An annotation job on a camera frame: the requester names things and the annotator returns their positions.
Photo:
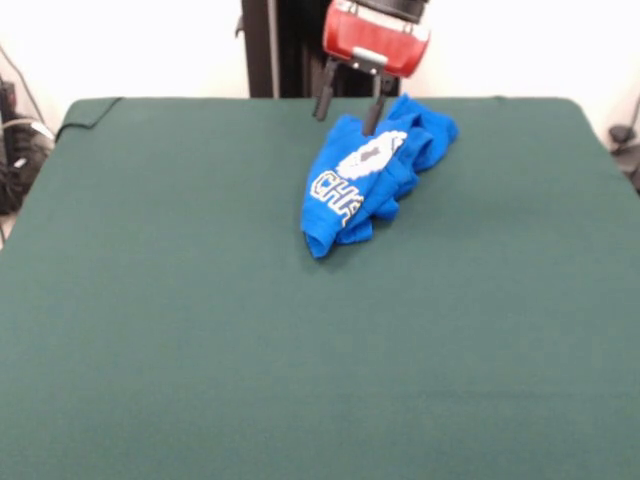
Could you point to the dark green table cloth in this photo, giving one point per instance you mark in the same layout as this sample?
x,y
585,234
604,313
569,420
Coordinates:
x,y
300,350

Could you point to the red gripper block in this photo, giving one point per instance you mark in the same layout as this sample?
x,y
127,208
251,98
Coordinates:
x,y
370,40

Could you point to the blue printed shirt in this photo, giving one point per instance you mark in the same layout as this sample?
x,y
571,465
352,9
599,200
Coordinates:
x,y
350,200

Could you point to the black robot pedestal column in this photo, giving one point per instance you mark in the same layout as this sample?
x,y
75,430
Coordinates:
x,y
290,50

